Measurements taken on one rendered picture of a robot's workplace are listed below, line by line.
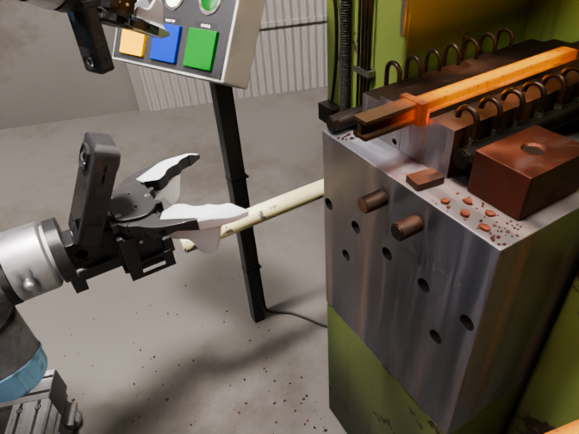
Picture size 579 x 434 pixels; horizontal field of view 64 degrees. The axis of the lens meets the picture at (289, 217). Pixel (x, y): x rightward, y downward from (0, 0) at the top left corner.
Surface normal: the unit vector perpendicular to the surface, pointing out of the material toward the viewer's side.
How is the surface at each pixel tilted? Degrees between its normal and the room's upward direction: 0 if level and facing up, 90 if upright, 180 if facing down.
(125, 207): 0
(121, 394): 0
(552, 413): 90
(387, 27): 90
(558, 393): 90
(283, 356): 0
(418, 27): 90
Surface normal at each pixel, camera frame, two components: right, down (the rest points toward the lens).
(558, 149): -0.07, -0.79
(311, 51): 0.19, 0.59
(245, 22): 0.82, 0.31
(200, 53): -0.52, 0.07
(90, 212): 0.53, 0.52
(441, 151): -0.86, 0.36
